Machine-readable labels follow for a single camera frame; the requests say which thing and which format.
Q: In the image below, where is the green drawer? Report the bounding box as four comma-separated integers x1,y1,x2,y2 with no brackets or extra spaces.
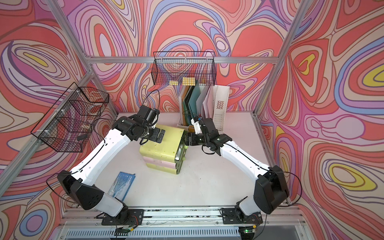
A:
175,149,186,164
176,131,188,154
176,164,183,175

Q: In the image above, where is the yellow-green drawer cabinet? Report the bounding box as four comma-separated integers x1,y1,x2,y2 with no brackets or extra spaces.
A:
139,125,185,175

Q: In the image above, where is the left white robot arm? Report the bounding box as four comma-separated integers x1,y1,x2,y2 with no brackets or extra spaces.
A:
58,106,165,220

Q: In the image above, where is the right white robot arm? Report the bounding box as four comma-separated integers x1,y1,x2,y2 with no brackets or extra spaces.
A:
186,117,290,223

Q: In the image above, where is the green folder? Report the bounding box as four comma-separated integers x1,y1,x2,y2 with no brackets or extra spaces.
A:
182,86,195,126

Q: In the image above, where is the pink folder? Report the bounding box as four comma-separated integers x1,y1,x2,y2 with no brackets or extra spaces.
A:
202,87,214,119

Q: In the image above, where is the teal folder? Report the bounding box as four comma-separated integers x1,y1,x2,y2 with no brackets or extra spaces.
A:
188,85,201,117

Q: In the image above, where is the white file organizer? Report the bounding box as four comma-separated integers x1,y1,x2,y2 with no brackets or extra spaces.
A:
196,85,230,132

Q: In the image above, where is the yellow sticky note pad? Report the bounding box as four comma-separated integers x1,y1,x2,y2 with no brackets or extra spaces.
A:
169,80,179,86

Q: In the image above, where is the blue plastic package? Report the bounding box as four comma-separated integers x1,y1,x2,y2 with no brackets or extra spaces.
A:
108,172,136,201

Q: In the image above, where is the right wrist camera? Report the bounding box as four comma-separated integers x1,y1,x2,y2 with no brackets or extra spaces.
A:
191,116,202,135

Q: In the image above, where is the back black wire basket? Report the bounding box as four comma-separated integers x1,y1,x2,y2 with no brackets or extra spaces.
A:
151,51,217,86

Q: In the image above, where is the black wire basket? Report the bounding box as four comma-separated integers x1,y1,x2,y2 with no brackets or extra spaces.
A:
151,51,217,86
31,83,110,153

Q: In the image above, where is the left black wire basket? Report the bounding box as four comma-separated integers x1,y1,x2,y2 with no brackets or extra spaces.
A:
31,83,110,153

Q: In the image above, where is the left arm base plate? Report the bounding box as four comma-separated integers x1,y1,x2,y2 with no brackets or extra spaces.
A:
102,209,145,227

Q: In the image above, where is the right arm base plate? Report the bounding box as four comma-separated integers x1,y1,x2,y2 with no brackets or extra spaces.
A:
219,208,263,226

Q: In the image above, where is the aluminium front rail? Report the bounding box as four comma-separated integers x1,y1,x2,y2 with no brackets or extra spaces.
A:
52,206,314,240

